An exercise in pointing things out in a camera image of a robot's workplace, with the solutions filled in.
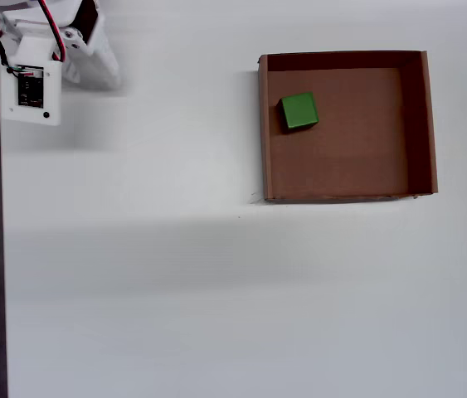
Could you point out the brown cardboard box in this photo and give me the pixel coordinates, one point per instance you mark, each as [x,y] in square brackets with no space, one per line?
[361,157]

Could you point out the green cube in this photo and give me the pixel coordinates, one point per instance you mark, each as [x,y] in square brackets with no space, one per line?
[299,110]

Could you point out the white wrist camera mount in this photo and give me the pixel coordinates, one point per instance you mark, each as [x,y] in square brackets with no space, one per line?
[52,95]

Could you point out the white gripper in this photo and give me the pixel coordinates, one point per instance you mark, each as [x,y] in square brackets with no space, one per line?
[101,66]

